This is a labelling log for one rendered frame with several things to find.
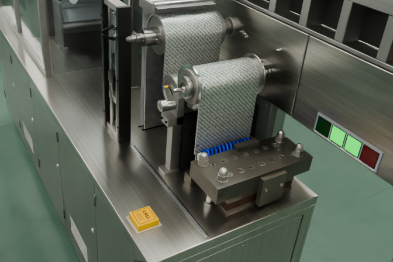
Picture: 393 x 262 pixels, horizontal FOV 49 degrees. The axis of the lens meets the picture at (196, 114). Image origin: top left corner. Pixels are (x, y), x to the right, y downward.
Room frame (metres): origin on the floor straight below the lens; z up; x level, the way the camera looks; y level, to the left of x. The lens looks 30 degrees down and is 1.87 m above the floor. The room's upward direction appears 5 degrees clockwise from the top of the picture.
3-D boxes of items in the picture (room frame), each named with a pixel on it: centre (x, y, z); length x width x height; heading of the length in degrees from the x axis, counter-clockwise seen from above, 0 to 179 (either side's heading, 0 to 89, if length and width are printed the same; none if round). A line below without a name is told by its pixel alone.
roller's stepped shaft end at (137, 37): (1.43, 0.24, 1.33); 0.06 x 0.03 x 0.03; 124
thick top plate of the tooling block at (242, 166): (1.21, -0.21, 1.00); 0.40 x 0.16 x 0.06; 124
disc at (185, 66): (1.27, 0.03, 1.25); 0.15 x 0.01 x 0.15; 34
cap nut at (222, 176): (1.08, -0.10, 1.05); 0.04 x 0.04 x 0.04
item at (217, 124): (1.29, -0.10, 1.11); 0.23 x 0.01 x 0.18; 124
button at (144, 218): (1.00, 0.13, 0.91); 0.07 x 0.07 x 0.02; 34
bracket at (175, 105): (1.27, 0.08, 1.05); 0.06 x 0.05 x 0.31; 124
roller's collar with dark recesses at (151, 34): (1.46, 0.19, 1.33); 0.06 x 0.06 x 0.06; 34
